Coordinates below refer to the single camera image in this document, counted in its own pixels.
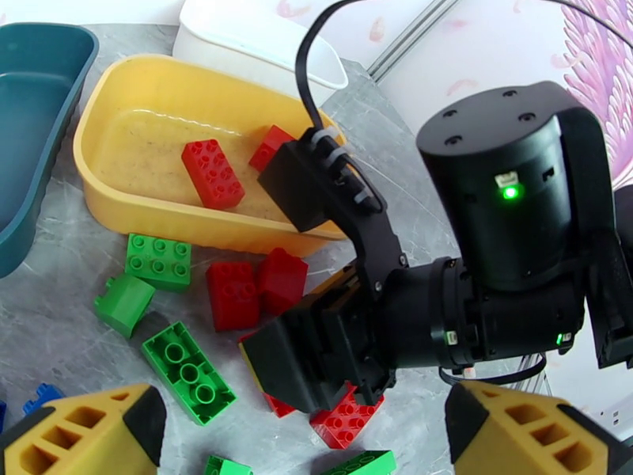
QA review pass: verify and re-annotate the red long lego brick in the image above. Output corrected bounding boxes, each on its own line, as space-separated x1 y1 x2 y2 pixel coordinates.
180 139 246 211

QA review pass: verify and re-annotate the green sloped lego brick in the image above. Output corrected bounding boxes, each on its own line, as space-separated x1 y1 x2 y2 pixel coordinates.
93 273 157 340

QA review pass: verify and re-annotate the aluminium corner post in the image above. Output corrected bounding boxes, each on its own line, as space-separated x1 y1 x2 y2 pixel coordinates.
368 0 466 82

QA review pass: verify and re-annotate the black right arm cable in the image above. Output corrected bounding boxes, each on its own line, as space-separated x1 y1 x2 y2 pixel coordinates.
294 0 633 215

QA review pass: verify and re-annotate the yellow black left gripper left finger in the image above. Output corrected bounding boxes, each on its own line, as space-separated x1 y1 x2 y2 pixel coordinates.
0 383 168 475

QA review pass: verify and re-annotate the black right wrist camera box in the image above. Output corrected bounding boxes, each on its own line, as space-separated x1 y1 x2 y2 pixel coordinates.
256 127 410 304

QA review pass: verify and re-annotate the teal plastic container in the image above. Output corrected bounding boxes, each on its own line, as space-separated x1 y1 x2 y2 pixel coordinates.
0 22 100 279

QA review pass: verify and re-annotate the white plastic container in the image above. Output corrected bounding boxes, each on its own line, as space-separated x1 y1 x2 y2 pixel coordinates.
172 0 350 106

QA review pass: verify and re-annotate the green six-stud lego brick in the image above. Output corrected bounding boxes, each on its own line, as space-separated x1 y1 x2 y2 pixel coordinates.
124 233 193 294

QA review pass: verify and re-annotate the red sloped lego brick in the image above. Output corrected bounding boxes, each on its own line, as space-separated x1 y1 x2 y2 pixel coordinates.
256 247 309 317

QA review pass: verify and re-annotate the green long lego brick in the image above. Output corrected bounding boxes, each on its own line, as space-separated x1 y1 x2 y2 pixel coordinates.
142 321 238 427

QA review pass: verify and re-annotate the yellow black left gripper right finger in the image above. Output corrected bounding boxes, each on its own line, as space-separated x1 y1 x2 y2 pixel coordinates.
445 381 633 475

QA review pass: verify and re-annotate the yellow plastic container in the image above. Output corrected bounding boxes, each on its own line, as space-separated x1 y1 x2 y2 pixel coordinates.
73 54 350 257

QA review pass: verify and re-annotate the red square lego brick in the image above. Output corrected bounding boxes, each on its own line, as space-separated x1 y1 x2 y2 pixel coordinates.
205 260 262 333

